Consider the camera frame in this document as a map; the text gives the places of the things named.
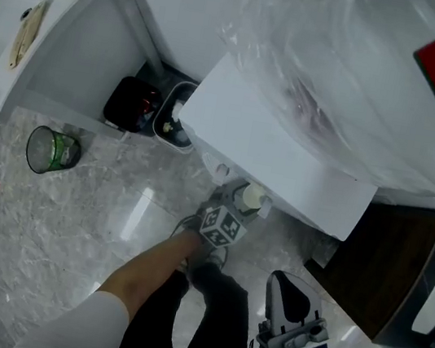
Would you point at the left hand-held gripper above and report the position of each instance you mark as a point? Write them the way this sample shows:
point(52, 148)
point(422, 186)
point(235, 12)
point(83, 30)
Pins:
point(222, 223)

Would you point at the white paper cup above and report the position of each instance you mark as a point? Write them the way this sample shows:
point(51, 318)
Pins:
point(253, 195)

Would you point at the white box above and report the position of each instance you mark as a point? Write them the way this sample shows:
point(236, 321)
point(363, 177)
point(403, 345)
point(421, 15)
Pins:
point(271, 149)

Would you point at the person's left forearm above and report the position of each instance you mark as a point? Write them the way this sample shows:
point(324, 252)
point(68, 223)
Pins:
point(152, 265)

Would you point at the green glass cup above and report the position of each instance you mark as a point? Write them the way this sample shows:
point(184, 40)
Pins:
point(50, 149)

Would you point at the person's black trousers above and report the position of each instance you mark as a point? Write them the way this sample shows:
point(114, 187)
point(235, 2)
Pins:
point(213, 325)

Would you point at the dark wooden cabinet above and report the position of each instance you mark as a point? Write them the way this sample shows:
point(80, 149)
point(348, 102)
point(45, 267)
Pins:
point(383, 271)

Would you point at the white trash bin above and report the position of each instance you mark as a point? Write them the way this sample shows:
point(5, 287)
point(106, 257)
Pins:
point(171, 128)

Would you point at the black bin with red bag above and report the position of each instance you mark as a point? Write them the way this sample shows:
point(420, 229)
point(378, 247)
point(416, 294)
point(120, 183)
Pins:
point(130, 102)

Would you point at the clear plastic sheet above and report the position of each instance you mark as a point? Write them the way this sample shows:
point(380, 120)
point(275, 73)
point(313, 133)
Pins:
point(343, 66)

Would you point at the person's white shirt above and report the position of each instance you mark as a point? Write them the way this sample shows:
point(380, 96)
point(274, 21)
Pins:
point(84, 328)

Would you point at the white sink vanity cabinet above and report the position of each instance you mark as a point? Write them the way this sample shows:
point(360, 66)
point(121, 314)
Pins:
point(76, 54)

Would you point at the wooden brush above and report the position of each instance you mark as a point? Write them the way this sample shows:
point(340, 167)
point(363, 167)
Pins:
point(26, 35)

